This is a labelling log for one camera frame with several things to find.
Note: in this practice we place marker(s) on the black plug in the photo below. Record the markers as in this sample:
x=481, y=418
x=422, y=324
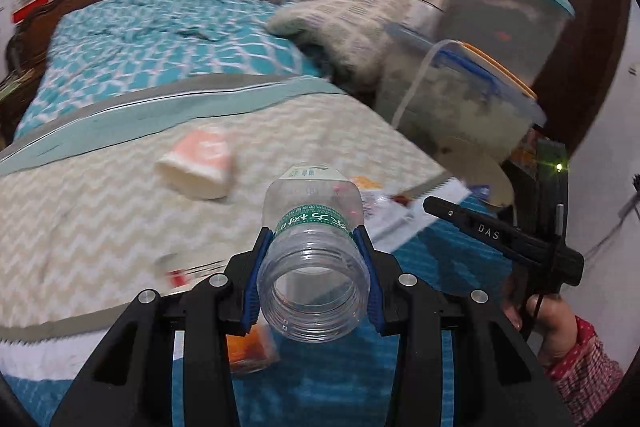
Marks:
x=636, y=189

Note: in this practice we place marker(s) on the clear plastic bottle green label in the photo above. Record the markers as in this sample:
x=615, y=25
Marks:
x=310, y=257

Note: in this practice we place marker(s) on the dark wooden bed frame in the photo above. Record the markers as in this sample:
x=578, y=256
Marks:
x=30, y=47

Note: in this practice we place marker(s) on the clear red snack wrapper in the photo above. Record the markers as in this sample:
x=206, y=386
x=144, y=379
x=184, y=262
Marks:
x=380, y=194

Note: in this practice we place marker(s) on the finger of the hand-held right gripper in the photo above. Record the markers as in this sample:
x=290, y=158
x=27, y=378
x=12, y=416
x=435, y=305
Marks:
x=490, y=232

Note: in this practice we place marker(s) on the teal patterned bedsheet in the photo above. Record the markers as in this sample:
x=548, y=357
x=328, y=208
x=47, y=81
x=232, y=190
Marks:
x=150, y=37

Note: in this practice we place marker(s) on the orange clear plastic packet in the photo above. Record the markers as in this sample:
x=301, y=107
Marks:
x=250, y=352

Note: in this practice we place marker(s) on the person's right hand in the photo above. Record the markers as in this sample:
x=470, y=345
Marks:
x=557, y=327

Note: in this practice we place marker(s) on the person's right forearm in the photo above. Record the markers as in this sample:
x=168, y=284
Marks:
x=585, y=372

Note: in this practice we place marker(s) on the orange storage box lid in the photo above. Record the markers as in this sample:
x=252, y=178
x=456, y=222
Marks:
x=500, y=69

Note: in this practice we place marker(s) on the red white flat wrapper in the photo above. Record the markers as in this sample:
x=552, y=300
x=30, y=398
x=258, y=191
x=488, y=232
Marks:
x=187, y=272

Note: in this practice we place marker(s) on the pink white tissue pack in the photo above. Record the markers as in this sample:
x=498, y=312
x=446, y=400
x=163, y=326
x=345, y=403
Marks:
x=197, y=162

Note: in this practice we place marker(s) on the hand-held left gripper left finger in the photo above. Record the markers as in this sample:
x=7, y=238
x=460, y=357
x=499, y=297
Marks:
x=250, y=307

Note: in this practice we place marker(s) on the beige zigzag blanket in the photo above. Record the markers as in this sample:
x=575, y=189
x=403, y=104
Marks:
x=100, y=217

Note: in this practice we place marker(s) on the white wall socket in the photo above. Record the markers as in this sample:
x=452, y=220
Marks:
x=634, y=69

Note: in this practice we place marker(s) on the teal checkered cloth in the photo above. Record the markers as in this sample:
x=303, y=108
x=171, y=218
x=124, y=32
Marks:
x=320, y=387

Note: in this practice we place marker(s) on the clear storage box teal lid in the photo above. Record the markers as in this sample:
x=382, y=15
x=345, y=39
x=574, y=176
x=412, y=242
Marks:
x=505, y=22

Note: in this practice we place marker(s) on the dark wooden door frame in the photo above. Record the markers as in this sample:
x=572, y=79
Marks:
x=595, y=32

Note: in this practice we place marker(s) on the round wooden board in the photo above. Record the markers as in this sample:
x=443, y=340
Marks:
x=475, y=172

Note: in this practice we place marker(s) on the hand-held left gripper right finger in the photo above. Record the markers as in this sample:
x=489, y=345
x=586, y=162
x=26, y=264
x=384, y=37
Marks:
x=376, y=312

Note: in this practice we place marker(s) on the cream patterned pillow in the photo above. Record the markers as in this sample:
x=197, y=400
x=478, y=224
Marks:
x=345, y=22

